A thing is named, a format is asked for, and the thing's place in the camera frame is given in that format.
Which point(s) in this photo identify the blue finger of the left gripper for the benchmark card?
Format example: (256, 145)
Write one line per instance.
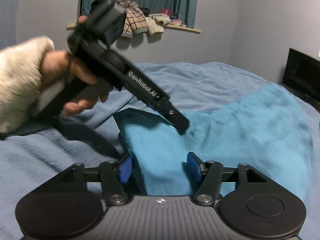
(174, 117)

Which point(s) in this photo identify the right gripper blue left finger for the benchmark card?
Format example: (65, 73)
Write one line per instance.
(112, 178)

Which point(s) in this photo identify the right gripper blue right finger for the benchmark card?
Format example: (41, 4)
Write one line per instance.
(207, 177)

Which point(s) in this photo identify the teal zip hooded jacket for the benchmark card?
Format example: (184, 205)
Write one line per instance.
(267, 130)

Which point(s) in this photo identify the cream fleece sleeve forearm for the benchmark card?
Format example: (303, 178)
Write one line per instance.
(21, 80)

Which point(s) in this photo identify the person left hand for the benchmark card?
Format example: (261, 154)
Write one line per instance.
(60, 64)

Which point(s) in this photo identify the wooden window sill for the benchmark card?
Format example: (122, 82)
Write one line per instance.
(169, 26)

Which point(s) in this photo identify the checked beige garment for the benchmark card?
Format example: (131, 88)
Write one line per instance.
(135, 22)

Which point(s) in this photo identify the cream plush garment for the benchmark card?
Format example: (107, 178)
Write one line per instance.
(156, 23)

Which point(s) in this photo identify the pink item on sill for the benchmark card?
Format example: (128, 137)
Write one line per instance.
(174, 19)

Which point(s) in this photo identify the blue fleece bed blanket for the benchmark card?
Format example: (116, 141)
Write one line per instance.
(37, 152)

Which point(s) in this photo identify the black flat screen television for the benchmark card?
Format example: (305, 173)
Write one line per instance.
(301, 75)

